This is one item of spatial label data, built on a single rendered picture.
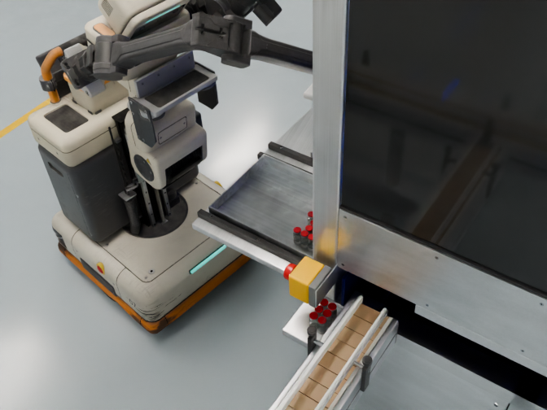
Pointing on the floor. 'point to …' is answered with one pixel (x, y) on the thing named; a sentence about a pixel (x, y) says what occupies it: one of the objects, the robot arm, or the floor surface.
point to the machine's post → (328, 128)
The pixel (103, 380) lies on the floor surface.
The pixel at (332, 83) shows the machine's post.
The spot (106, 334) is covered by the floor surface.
